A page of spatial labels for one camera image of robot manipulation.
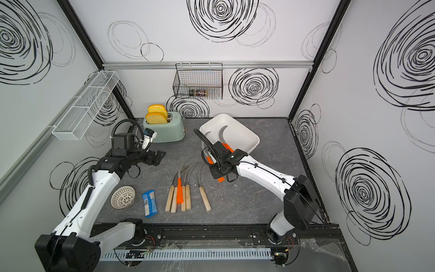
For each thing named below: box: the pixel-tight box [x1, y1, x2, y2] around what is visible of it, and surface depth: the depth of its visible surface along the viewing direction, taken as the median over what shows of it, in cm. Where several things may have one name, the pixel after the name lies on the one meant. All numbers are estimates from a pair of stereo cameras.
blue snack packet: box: [141, 189, 159, 219], surface depth 84 cm
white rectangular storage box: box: [199, 113, 260, 153], surface depth 113 cm
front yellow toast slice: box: [145, 112, 168, 125], surface depth 96 cm
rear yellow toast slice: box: [147, 104, 169, 115], surface depth 98 cm
